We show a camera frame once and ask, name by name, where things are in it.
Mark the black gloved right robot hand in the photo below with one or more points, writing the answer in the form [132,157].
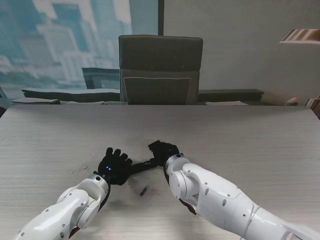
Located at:
[165,151]

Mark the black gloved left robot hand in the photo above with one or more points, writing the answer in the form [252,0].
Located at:
[115,167]

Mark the black remote control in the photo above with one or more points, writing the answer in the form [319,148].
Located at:
[138,167]

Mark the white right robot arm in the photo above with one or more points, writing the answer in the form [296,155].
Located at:
[220,195]

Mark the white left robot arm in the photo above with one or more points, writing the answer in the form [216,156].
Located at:
[67,210]

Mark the long dark low ledge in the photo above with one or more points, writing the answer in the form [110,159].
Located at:
[70,95]

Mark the short dark low ledge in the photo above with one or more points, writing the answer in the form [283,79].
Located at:
[230,95]

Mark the dark grey office chair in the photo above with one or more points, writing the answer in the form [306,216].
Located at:
[160,57]

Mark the dark grey paper stack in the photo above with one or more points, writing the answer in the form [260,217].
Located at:
[35,101]

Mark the round beige object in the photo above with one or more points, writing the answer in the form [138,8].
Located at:
[292,101]

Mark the brown wooden wall shelf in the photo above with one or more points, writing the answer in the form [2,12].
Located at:
[303,36]

